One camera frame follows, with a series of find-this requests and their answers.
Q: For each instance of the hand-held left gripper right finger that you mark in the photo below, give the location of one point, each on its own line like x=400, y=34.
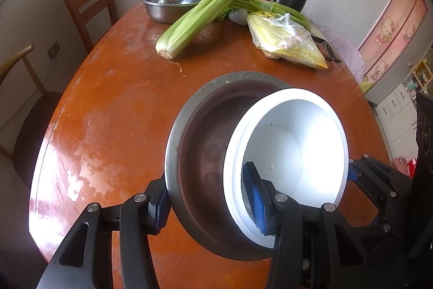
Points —
x=255, y=197

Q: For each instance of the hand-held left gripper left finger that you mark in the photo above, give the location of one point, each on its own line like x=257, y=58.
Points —
x=162, y=211

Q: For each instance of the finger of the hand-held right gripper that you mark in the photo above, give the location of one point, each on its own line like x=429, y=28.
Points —
x=375, y=174
x=379, y=228

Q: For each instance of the large red instant noodle bowl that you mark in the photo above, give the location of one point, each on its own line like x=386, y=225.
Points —
x=304, y=146

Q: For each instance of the large steel bowl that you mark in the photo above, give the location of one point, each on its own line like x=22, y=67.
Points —
x=199, y=146

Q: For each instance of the pink toy stool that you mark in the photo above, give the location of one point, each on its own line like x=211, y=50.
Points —
x=401, y=162

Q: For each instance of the red plastic box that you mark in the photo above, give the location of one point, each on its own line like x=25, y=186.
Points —
x=412, y=168

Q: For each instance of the white storage cabinet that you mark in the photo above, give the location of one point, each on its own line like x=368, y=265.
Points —
x=399, y=106

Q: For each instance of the pink clothing pile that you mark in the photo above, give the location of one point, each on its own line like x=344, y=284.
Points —
x=343, y=52

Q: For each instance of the black peeler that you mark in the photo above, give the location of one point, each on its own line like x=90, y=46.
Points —
x=330, y=50

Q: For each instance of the pink cartoon cat curtain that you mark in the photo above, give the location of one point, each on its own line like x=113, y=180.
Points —
x=395, y=28

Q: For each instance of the yellow plastic food bag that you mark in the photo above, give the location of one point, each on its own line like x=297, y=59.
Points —
x=287, y=45

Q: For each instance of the fruit in white foam net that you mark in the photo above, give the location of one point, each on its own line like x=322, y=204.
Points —
x=238, y=17

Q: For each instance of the thick celery bunch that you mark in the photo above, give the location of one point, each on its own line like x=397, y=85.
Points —
x=199, y=21

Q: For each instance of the thin celery bunch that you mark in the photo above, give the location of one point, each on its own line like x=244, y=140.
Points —
x=270, y=8

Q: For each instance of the steel basin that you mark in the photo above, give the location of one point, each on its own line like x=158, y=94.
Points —
x=169, y=6

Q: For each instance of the brown slatted wooden chair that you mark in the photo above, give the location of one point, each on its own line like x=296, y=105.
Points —
x=91, y=1

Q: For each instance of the low wall socket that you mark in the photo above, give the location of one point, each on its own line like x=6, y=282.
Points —
x=53, y=50

